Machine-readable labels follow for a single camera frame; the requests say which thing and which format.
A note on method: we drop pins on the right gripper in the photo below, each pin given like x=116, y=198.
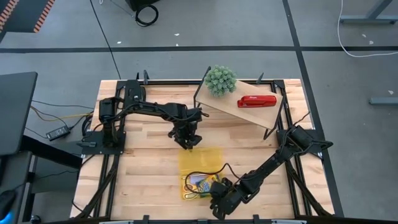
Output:
x=227, y=194

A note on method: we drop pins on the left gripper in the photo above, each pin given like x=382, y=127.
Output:
x=186, y=124

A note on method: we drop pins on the yellow transparent pencil case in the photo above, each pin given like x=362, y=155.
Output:
x=199, y=158

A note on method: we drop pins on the crayon box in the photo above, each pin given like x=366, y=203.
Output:
x=206, y=180

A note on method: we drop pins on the white sticky note pad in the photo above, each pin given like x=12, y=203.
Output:
x=196, y=180

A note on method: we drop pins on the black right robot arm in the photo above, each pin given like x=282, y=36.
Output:
x=270, y=161

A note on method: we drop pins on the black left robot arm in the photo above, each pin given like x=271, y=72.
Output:
x=149, y=109

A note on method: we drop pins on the wooden shelf riser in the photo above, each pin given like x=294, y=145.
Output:
x=230, y=105

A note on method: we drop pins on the green artificial potted plant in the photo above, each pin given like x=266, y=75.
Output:
x=220, y=81

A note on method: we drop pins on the red stapler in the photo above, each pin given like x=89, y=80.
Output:
x=256, y=101

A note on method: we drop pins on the black power adapter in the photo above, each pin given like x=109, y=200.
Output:
x=58, y=132

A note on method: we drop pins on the black equipment box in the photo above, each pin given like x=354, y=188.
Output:
x=140, y=3

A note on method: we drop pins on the black desk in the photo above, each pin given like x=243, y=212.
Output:
x=15, y=109

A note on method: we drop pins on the grey desk foot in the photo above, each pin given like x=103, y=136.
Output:
x=384, y=100

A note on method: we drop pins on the black orange-striped floor mat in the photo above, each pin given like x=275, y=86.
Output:
x=25, y=15

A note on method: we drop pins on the grey desk leg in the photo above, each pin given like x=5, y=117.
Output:
x=367, y=19

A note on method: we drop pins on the black table-level camera mount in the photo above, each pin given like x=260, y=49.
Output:
x=134, y=90

